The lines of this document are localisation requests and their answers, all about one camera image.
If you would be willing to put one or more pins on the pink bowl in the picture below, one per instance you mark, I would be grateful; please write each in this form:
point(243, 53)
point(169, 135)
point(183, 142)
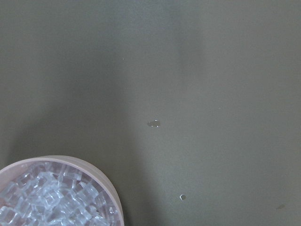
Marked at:
point(15, 169)

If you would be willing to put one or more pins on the clear ice cube pile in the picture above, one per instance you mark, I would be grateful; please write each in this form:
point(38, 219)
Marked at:
point(54, 194)

